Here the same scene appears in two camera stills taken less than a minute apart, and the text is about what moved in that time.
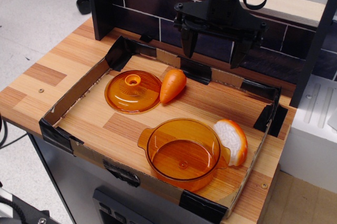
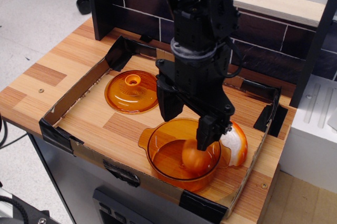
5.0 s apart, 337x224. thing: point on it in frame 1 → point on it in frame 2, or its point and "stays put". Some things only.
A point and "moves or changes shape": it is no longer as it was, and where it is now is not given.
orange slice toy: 233,137 stays put
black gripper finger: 240,49 → 210,129
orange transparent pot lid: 132,91 stays put
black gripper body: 221,13 → 197,80
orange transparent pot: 184,154 stays put
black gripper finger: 189,39 → 171,102
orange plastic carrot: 173,81 moves or changes shape
